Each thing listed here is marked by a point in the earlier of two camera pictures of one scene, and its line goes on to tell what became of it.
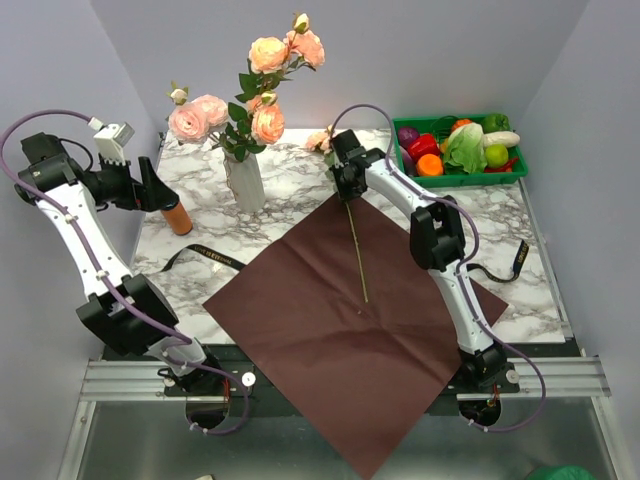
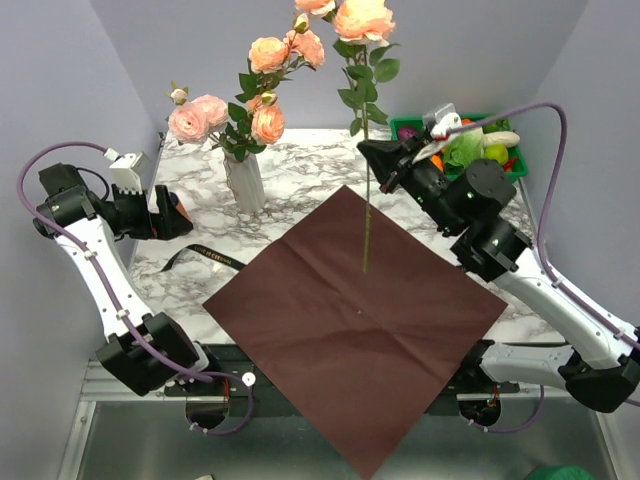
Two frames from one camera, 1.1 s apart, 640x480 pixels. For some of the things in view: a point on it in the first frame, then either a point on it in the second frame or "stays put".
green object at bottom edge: x=561 y=472 stays put
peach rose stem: x=272 y=60 stays put
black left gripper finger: x=165 y=200 -> x=172 y=224
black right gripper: x=337 y=168 -> x=385 y=156
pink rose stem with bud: x=254 y=128 stays put
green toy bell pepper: x=493 y=122 stays put
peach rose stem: x=321 y=143 -> x=361 y=27
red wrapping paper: x=354 y=330 stays put
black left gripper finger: x=152 y=183 -> x=169 y=216
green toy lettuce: x=466 y=148 stays put
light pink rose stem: x=195 y=119 stays put
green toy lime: x=496 y=155 stays put
